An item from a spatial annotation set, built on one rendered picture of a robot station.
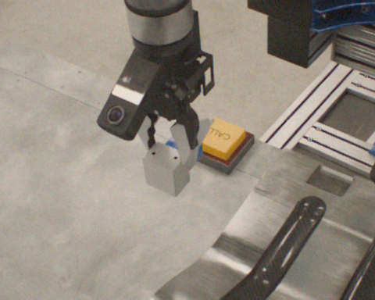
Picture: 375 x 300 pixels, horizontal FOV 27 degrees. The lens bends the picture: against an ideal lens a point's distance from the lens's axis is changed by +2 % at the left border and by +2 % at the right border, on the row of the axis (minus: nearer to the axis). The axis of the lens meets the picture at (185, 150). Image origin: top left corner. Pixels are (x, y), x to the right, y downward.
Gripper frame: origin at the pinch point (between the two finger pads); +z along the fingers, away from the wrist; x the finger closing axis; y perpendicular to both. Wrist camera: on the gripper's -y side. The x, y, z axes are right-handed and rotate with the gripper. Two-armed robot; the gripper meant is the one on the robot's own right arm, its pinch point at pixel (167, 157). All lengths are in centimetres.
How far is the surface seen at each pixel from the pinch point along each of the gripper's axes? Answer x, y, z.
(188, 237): -2.6, -0.7, 15.0
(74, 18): 127, 108, 95
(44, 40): 128, 93, 95
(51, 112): 32.4, 9.4, 15.0
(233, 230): -11.1, -1.7, 6.6
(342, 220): -22.6, 6.4, 6.0
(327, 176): -17.0, 13.7, 7.7
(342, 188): -19.4, 13.5, 8.7
